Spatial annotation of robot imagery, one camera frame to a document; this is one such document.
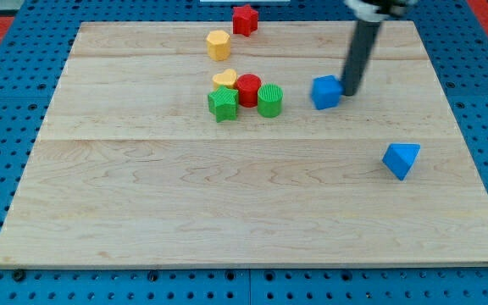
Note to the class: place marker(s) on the red star block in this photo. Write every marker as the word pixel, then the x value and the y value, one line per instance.
pixel 244 20

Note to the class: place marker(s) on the blue cube block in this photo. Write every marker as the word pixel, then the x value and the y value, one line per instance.
pixel 326 92

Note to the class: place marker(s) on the yellow hexagon block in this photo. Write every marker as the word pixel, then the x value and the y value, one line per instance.
pixel 218 45

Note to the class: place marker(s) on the blue triangle block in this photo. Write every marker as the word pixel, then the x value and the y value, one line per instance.
pixel 399 158

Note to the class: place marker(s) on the green cylinder block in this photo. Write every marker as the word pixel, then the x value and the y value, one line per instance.
pixel 270 100

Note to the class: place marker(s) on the wooden board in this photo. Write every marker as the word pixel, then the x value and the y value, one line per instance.
pixel 130 170

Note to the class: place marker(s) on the red cylinder block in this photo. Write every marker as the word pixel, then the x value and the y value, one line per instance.
pixel 247 86

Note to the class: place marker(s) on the green star block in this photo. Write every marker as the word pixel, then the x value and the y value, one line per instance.
pixel 223 103

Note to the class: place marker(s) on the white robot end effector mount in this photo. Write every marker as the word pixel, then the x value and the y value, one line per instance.
pixel 379 10

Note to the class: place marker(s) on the yellow heart block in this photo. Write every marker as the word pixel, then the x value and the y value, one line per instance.
pixel 227 78

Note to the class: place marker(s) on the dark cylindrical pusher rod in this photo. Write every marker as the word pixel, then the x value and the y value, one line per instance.
pixel 361 46

